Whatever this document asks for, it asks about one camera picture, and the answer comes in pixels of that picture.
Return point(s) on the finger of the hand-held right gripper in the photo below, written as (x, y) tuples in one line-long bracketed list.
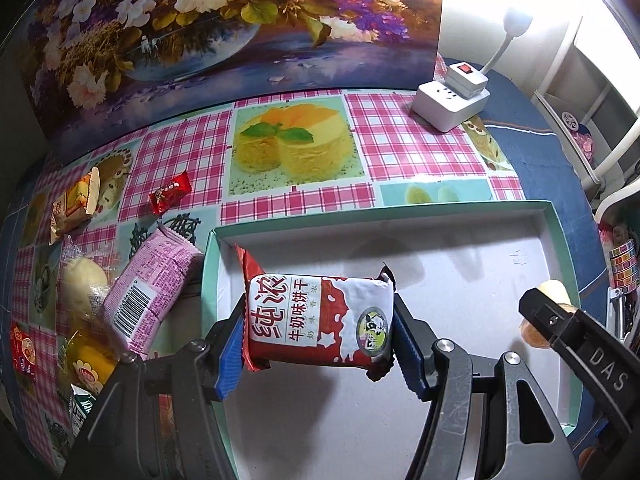
[(590, 355)]

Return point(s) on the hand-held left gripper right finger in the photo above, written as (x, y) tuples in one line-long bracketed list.
[(409, 355)]

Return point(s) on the white adapter with red switch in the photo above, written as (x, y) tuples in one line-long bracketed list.
[(465, 80)]

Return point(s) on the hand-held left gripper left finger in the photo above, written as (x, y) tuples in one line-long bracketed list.
[(231, 360)]

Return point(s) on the white power socket cube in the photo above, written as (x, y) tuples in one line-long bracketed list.
[(440, 107)]

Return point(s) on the green white packet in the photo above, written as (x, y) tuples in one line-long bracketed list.
[(82, 410)]

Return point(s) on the golden bread roll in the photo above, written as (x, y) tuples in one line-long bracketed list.
[(556, 293)]

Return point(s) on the pink snack packet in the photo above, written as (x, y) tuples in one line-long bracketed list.
[(150, 290)]

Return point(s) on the colourful checked tape roll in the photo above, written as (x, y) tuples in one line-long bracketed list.
[(624, 262)]

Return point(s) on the floral painting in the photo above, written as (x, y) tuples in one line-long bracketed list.
[(225, 35)]

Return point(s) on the small red candy packet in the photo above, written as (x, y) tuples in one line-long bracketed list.
[(170, 193)]

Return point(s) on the white gooseneck lamp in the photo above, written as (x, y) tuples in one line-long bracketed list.
[(515, 22)]

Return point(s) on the white bun in clear wrap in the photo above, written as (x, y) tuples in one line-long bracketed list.
[(84, 282)]

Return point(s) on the white rack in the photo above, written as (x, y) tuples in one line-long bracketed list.
[(600, 85)]

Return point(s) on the beige cake snack packet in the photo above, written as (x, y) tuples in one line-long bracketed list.
[(75, 205)]

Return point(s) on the blue cloth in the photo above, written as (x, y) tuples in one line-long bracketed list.
[(545, 160)]

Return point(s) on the yellow cake packet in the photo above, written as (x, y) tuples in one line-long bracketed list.
[(92, 365)]

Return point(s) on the pink checked printed tablecloth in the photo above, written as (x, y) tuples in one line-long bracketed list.
[(400, 125)]

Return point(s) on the red white biscuit packet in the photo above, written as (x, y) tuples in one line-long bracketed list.
[(310, 320)]

